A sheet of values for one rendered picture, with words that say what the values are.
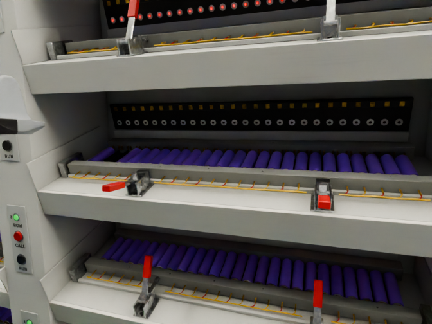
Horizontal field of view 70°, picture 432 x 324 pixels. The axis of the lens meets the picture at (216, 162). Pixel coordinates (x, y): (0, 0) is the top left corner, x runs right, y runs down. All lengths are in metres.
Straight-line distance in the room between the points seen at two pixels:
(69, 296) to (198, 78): 0.45
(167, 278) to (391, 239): 0.36
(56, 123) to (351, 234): 0.50
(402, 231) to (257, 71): 0.25
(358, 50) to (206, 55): 0.17
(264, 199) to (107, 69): 0.28
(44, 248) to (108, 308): 0.15
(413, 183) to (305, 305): 0.24
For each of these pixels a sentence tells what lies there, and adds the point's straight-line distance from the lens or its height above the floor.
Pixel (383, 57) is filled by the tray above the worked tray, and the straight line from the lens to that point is 0.39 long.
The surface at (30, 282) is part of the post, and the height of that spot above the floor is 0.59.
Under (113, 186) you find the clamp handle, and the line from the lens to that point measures 0.43.
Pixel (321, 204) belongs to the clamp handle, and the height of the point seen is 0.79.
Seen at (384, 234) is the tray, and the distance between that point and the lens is 0.42.
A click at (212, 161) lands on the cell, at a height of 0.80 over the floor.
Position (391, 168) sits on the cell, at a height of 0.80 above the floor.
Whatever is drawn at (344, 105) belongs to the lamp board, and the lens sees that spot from 0.54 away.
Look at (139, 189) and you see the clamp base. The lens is 0.47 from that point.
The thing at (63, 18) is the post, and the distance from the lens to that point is 0.66.
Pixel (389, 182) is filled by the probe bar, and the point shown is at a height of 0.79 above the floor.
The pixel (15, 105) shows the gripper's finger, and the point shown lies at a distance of 0.38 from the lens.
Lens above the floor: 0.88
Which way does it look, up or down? 9 degrees down
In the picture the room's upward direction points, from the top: 1 degrees counter-clockwise
